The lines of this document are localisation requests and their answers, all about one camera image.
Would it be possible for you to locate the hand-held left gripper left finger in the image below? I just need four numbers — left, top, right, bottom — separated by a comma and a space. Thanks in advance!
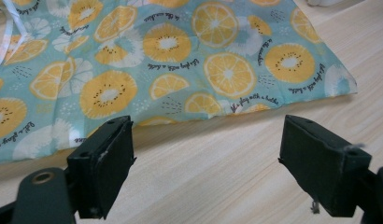
66, 115, 137, 219

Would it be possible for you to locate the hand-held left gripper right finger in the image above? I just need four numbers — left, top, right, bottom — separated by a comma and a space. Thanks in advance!
277, 114, 373, 217

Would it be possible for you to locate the fruit print cloth bag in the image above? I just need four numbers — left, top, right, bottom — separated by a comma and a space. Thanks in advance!
0, 0, 359, 165

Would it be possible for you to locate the white bag drawstring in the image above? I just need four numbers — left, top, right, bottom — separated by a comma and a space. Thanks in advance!
0, 0, 29, 71

